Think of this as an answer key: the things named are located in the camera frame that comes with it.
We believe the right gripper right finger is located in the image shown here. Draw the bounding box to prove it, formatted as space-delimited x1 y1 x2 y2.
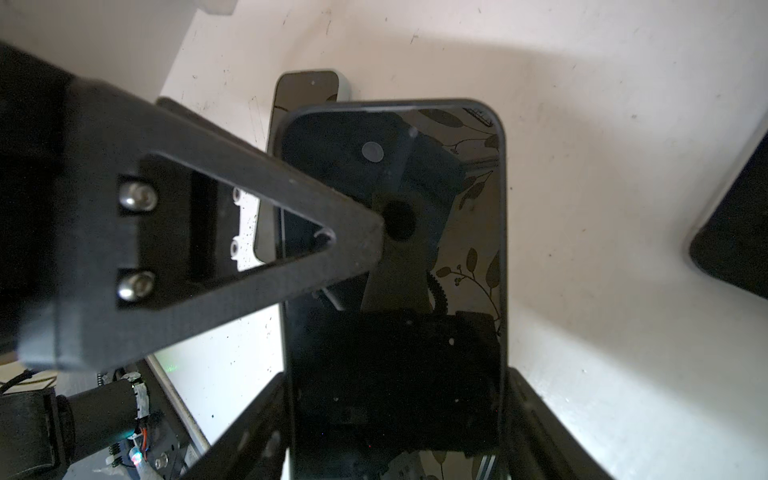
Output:
503 367 610 479

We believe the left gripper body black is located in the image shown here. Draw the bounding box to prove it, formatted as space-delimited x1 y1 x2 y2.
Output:
1 42 72 354

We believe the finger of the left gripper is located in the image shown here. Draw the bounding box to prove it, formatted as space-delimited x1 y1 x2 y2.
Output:
17 79 383 370

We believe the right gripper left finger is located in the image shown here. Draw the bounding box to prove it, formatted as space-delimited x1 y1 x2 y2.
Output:
182 373 291 480

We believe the phone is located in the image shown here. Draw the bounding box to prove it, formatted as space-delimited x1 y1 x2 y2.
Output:
688 138 767 298
277 100 506 479
253 68 353 265

